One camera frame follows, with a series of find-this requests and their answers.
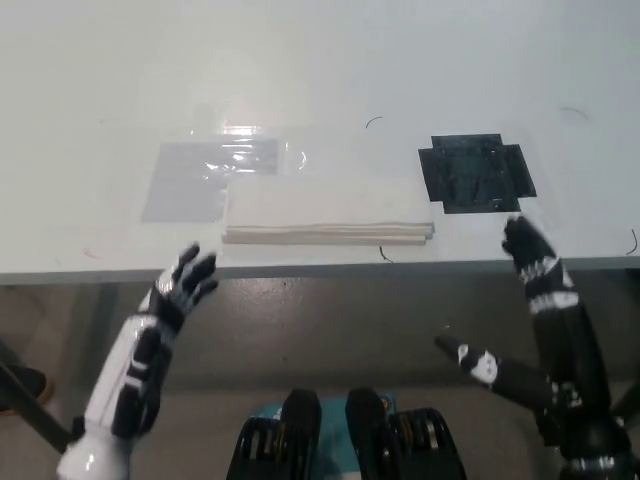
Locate white napkin stack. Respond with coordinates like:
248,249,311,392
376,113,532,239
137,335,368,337
220,175,436,247

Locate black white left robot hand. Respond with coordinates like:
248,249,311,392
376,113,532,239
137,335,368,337
83,242,221,437

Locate black shoe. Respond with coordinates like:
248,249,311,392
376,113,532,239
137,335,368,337
0,363,52,415

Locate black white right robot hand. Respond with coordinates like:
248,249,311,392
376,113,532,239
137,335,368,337
433,214,613,442

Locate grey table leg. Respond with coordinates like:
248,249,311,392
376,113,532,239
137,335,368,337
610,269,640,416
74,282,122,381

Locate dark slanted bar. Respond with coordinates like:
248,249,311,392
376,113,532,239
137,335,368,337
0,358,77,454

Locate clear plastic sleeve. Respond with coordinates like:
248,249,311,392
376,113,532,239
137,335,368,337
188,102,309,177

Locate black cross-shaped patch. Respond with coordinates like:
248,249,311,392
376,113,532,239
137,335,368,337
417,132,539,216

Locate black teal robot torso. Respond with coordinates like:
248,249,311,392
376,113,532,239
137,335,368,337
227,387,470,480

